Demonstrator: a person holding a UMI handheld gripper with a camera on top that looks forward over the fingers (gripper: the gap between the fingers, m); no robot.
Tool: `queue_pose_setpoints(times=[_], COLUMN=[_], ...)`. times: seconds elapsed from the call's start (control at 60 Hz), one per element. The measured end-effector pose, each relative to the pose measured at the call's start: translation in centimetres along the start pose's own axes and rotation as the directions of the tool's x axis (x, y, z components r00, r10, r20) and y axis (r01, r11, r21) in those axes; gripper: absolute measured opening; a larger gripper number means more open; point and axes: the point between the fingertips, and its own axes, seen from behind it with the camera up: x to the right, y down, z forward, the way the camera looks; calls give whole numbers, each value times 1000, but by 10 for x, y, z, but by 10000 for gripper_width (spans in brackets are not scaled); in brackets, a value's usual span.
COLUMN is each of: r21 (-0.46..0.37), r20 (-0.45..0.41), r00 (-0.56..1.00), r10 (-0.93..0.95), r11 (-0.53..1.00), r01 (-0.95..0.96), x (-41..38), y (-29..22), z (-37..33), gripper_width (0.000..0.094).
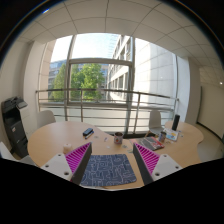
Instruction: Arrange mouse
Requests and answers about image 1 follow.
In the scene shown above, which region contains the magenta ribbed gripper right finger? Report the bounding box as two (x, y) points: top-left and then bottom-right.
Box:
(133, 143), (182, 185)

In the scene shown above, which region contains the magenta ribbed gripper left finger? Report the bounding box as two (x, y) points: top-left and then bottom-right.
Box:
(42, 142), (92, 185)

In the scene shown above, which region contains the dark blue patterned mouse pad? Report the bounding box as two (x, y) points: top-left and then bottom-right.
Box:
(81, 154), (137, 187)

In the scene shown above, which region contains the metal can cup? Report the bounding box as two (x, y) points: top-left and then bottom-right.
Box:
(158, 131), (166, 143)

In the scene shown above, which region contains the colourful booklet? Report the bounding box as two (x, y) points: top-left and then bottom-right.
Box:
(164, 128), (179, 141)

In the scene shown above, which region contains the dark glasses case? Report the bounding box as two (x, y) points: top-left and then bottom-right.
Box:
(82, 128), (93, 136)

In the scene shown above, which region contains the white chair right back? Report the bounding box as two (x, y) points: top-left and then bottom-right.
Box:
(149, 110), (163, 134)

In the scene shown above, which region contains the white chair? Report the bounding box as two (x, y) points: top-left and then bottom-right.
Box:
(149, 110), (163, 134)
(37, 110), (55, 128)

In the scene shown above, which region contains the patterned mug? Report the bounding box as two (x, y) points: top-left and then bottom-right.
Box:
(114, 132), (123, 144)

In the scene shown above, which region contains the white chair left back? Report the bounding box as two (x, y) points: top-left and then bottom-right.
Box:
(37, 110), (55, 128)

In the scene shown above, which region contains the metal window railing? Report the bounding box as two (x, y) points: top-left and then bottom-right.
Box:
(36, 88), (179, 134)

